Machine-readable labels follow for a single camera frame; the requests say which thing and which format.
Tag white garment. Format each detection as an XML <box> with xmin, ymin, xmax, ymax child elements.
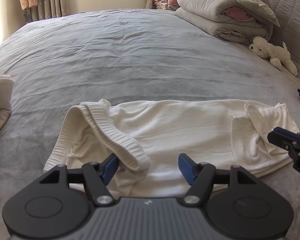
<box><xmin>44</xmin><ymin>100</ymin><xmax>299</xmax><ymax>198</ymax></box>

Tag white plush dog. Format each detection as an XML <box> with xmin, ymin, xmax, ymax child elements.
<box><xmin>249</xmin><ymin>37</ymin><xmax>298</xmax><ymax>76</ymax></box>

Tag folded grey duvet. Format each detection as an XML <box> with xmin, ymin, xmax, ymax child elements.
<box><xmin>175</xmin><ymin>0</ymin><xmax>276</xmax><ymax>45</ymax></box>

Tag beige patterned curtain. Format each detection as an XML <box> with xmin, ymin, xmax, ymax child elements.
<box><xmin>23</xmin><ymin>0</ymin><xmax>68</xmax><ymax>23</ymax></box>

